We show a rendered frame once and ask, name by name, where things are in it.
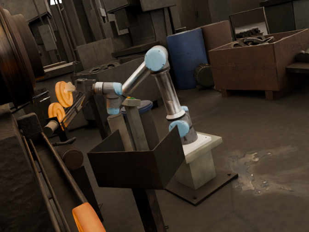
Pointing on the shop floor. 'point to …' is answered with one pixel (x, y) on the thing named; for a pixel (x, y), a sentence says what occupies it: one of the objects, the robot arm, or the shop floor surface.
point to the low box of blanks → (259, 64)
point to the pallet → (243, 33)
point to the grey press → (140, 25)
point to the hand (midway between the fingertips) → (63, 90)
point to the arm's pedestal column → (199, 179)
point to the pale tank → (65, 32)
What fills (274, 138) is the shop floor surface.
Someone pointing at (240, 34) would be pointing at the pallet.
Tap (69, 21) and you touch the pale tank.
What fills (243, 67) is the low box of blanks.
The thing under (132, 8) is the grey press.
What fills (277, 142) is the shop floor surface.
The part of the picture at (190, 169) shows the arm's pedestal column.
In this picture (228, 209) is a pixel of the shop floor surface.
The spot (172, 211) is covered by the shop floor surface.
